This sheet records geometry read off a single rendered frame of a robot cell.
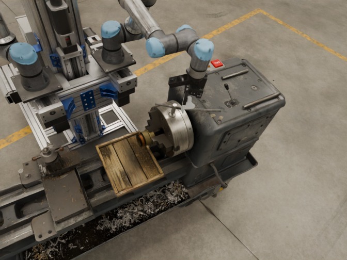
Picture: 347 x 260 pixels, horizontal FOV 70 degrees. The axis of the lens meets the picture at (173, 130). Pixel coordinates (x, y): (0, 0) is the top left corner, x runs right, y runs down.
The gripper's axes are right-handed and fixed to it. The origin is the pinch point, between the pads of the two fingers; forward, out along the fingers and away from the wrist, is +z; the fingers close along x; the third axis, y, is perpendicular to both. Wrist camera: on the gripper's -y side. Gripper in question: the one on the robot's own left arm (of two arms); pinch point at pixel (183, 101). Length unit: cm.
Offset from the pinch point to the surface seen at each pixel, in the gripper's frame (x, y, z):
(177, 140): -11.5, 1.9, 18.6
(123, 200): -36, -22, 64
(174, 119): -3.0, -1.6, 12.9
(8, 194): -47, -83, 53
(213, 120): -0.9, 18.3, 9.7
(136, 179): -27, -16, 47
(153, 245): -49, 6, 133
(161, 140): -10.3, -6.3, 24.5
